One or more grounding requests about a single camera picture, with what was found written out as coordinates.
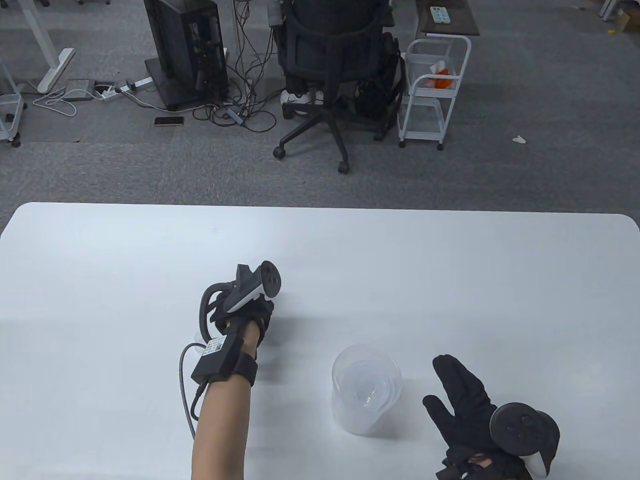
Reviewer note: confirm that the person's left hand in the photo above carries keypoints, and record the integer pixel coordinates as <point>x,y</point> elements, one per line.
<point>255,315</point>

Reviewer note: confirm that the person's right hand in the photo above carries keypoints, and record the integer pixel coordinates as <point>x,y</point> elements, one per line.
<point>467,415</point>

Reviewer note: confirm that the largest clear plastic beaker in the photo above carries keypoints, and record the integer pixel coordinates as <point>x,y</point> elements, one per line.
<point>345,420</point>

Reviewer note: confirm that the person's left forearm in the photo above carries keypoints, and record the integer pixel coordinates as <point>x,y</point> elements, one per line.
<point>220,425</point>

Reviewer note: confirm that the black white tracking controller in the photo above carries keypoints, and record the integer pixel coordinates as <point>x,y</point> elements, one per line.
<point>525,430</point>
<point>260,285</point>

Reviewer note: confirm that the black wrist sensor box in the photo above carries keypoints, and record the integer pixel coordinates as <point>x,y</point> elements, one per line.
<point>217,360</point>

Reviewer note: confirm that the black smartphone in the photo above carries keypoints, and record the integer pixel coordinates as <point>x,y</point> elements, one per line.
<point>168,121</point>

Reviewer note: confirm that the white rolling cart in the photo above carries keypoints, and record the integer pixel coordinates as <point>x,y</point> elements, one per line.
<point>420,136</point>

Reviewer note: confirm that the black backpack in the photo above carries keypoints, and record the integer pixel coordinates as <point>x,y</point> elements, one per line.
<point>375,97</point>

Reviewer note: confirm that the white power strip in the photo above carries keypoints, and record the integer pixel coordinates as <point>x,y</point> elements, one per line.
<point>136,85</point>

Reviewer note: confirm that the black office chair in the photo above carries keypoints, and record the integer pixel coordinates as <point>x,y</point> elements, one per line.
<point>325,52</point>

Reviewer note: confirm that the black computer tower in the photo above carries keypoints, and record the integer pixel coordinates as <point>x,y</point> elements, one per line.
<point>170,45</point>

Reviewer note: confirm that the grey floor socket box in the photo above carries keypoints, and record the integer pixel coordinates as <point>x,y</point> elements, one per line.
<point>80,85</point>

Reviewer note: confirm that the orange packet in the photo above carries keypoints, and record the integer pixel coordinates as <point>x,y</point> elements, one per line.
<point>442,80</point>

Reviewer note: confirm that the grey power box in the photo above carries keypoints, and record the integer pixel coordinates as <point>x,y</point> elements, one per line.
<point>275,12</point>

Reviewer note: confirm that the white plastic trolley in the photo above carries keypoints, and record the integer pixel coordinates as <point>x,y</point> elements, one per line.
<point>10,102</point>

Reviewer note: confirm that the white desk leg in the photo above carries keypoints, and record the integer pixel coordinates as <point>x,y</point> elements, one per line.
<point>42,45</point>

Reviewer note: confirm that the white remote control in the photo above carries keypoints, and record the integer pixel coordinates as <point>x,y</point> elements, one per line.
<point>440,15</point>

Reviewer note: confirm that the dark wooden side table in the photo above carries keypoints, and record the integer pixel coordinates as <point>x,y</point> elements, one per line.
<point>462,20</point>

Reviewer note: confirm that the cardboard box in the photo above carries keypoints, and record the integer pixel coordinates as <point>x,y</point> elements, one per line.
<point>622,20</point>

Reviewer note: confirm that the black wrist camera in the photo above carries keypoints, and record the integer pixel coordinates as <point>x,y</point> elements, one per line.
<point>450,472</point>

